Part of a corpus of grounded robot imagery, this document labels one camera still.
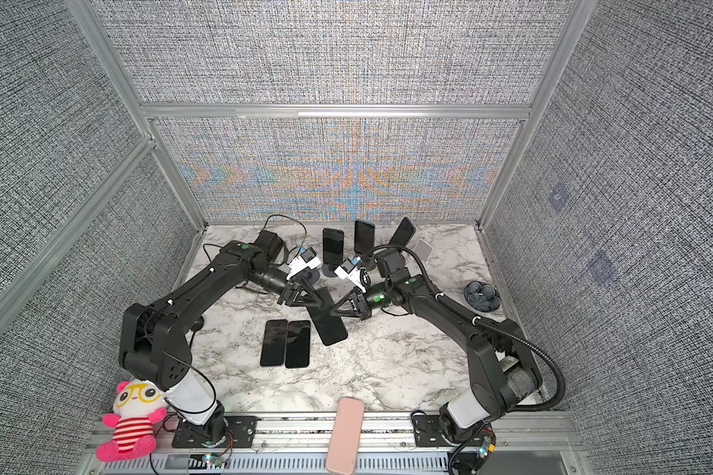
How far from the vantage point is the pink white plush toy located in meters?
0.68

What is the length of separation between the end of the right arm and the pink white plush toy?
0.50 meters

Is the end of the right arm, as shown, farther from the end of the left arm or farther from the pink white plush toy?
the pink white plush toy

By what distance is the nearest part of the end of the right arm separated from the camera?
690mm
